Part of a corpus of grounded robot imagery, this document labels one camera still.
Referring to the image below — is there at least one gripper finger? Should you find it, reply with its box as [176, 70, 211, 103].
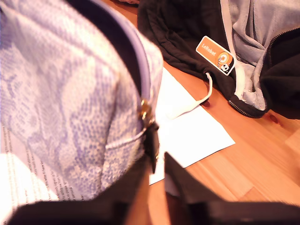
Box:
[93, 157, 151, 225]
[165, 151, 227, 225]

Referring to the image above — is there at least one purple snakeskin zipper pouch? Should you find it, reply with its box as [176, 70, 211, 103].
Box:
[0, 0, 165, 203]

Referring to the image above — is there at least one printed paper sheet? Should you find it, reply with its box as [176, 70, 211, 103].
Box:
[0, 67, 236, 211]

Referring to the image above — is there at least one orange LeRobot sticker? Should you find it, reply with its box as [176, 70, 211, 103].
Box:
[195, 35, 236, 76]

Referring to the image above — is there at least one black hoodie grey lining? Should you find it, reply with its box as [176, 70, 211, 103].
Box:
[137, 0, 300, 120]

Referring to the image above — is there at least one white hoodie drawstring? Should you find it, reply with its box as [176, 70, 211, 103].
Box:
[166, 72, 213, 120]

